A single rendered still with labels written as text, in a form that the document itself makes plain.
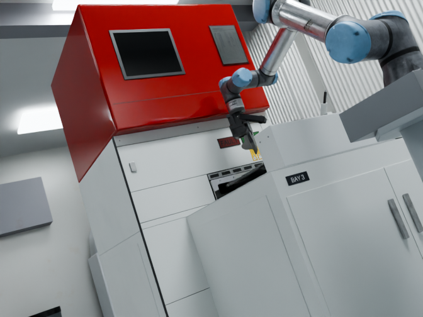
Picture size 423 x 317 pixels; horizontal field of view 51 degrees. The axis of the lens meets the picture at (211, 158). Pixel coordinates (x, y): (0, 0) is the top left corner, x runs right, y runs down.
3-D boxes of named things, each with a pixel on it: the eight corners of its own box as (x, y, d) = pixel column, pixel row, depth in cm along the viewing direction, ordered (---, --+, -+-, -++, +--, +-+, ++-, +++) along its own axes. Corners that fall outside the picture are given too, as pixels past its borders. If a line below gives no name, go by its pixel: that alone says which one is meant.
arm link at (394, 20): (428, 44, 131) (410, 5, 134) (396, 48, 125) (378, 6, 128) (398, 65, 142) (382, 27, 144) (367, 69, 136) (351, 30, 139)
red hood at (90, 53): (78, 184, 241) (50, 84, 252) (204, 156, 284) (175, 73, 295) (116, 131, 178) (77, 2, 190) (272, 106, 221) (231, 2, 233)
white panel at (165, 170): (140, 230, 177) (111, 138, 185) (291, 186, 220) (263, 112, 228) (142, 229, 175) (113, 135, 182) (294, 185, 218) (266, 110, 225)
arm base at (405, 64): (449, 72, 129) (435, 42, 131) (418, 75, 122) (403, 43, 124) (406, 95, 142) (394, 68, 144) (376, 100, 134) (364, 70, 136)
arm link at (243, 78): (256, 64, 190) (245, 77, 200) (233, 66, 185) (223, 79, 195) (262, 81, 189) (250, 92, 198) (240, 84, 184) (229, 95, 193)
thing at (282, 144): (267, 175, 145) (252, 136, 147) (376, 147, 174) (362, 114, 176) (284, 166, 137) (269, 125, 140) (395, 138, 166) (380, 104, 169)
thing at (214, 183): (216, 201, 195) (209, 181, 197) (290, 180, 218) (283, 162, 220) (218, 200, 194) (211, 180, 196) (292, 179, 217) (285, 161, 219)
